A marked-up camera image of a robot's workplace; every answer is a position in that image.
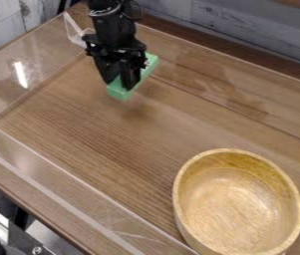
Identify clear acrylic enclosure walls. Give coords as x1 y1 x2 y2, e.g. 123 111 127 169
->
0 8 300 255

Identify black metal table frame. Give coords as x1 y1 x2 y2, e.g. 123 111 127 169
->
0 190 85 255

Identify green rectangular block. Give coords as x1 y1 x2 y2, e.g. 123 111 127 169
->
107 53 158 101

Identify brown wooden bowl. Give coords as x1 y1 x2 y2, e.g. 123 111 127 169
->
172 148 300 255

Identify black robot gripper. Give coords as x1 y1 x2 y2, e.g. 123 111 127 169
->
83 13 148 91

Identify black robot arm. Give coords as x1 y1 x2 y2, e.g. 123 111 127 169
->
82 0 148 91

